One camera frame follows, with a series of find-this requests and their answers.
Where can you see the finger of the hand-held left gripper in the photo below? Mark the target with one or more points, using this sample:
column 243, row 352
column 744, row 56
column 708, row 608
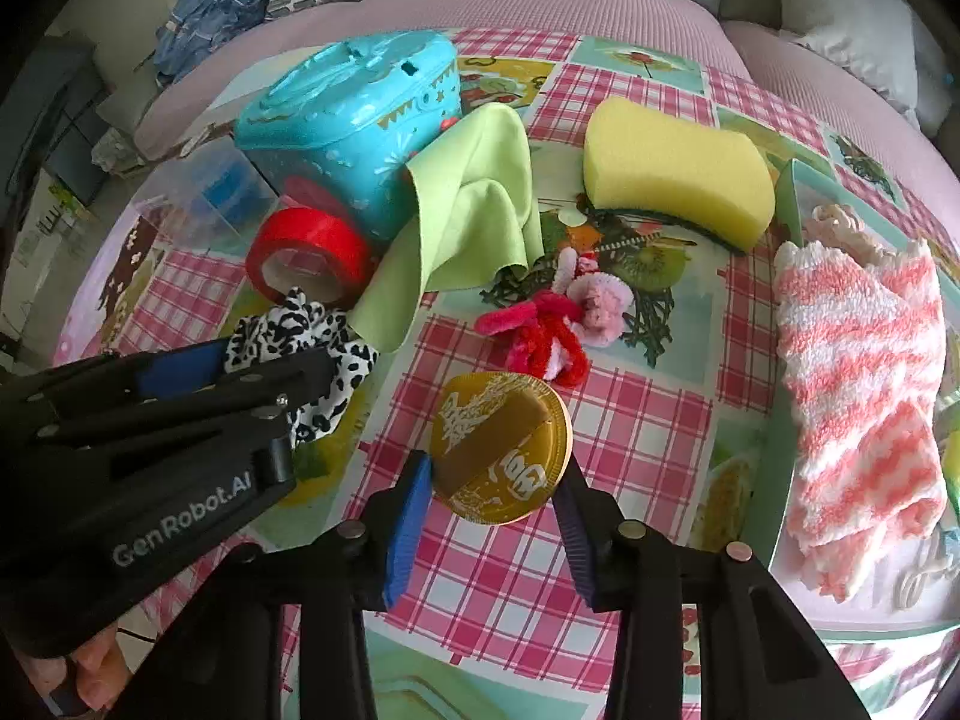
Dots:
column 255, row 394
column 180, row 375

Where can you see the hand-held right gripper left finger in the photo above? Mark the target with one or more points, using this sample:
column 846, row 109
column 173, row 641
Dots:
column 409, row 532

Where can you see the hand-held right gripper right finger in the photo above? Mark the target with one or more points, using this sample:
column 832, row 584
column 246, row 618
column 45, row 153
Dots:
column 576, row 547

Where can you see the leopard print scrunchie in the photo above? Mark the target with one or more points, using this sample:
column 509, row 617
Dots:
column 300, row 330

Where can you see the gold round tin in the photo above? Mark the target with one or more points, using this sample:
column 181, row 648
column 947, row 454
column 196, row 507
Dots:
column 502, row 442

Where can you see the red pipe cleaner figure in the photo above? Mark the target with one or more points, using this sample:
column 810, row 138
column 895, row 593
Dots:
column 540, row 337

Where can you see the teal cardboard tray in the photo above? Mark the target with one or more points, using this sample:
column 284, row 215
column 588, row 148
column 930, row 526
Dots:
column 784, row 465

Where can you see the pink pipe cleaner flower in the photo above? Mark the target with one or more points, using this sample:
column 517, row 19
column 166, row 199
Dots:
column 600, row 304

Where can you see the lime green cloth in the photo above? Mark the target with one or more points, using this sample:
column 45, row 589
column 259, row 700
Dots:
column 457, row 225

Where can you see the pink striped fuzzy towel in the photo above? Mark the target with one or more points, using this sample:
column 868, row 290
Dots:
column 855, row 390

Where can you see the yellow sponge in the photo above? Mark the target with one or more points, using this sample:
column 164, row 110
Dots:
column 675, row 165

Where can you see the person's left hand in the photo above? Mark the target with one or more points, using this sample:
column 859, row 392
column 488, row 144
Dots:
column 97, row 671

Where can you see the red tape roll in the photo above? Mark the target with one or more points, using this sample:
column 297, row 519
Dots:
column 307, row 247

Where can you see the clear plastic container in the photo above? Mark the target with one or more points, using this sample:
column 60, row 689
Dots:
column 202, row 195

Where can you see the white plastic bag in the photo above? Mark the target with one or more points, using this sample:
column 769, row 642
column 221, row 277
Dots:
column 116, row 154

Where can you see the teal plastic box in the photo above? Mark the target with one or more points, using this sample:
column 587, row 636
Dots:
column 337, row 127

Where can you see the dark cabinet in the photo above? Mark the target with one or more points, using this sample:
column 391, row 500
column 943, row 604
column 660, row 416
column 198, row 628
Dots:
column 37, row 127

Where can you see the blue denim clothes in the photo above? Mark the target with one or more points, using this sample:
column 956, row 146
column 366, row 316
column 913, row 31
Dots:
column 210, row 22

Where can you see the light grey pillow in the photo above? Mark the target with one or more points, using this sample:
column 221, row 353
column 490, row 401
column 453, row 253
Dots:
column 847, row 7

